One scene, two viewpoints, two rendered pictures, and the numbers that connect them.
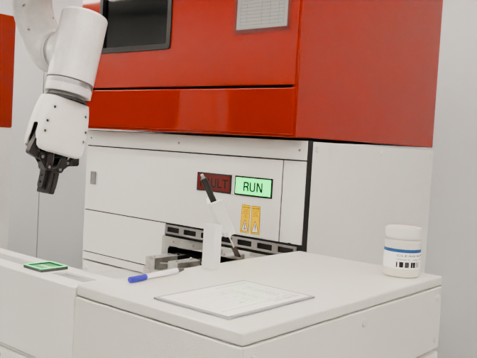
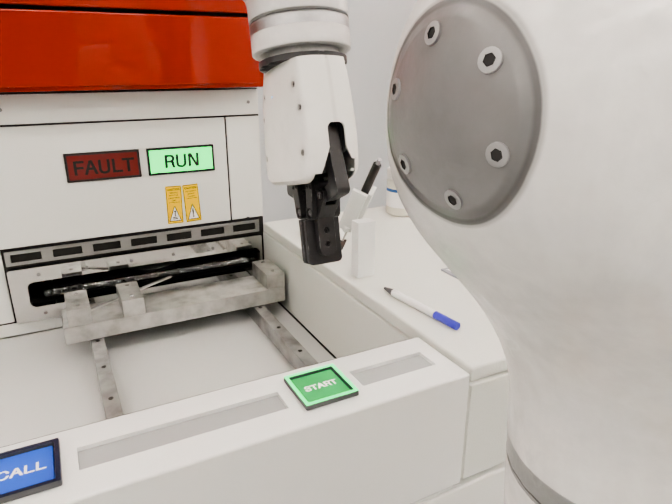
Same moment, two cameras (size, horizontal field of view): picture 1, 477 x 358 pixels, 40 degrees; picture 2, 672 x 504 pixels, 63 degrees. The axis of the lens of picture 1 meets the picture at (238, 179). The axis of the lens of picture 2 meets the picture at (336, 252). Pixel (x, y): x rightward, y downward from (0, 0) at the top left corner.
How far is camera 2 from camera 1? 1.24 m
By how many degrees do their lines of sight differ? 68
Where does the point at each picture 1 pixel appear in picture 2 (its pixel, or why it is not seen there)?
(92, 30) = not seen: outside the picture
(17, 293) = (331, 456)
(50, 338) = (419, 469)
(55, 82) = (337, 26)
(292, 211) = (247, 179)
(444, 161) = not seen: hidden behind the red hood
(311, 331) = not seen: hidden behind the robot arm
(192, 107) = (56, 45)
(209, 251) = (369, 255)
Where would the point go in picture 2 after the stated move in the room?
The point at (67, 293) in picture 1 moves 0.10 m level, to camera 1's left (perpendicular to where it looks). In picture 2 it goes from (457, 389) to (435, 449)
